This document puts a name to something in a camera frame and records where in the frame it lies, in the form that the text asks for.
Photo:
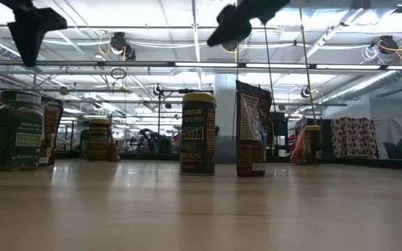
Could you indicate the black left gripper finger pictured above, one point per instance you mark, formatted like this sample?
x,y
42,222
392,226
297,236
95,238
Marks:
x,y
30,31

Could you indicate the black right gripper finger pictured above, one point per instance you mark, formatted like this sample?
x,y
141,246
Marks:
x,y
229,28
264,8

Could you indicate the brown taco seasoning pouch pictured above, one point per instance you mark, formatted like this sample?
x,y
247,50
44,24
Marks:
x,y
52,132
298,146
251,132
113,150

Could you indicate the green-lidded oregano jar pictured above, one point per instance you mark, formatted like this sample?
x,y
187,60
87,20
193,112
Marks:
x,y
16,136

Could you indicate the long ceiling light bar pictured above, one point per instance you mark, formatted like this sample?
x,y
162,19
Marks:
x,y
204,65

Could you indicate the black equipment rack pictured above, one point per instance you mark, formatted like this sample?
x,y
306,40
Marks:
x,y
278,132

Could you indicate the dark grey plastic bin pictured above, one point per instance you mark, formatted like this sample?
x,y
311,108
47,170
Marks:
x,y
226,150

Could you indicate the brown white patterned curtain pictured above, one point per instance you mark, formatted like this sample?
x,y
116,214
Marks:
x,y
354,137

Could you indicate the plain white curtain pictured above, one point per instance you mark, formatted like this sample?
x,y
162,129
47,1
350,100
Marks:
x,y
386,132

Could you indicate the silver ceiling ventilation duct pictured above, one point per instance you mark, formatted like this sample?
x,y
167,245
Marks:
x,y
368,83

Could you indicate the black aluminium table frame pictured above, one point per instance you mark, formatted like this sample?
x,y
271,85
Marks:
x,y
145,157

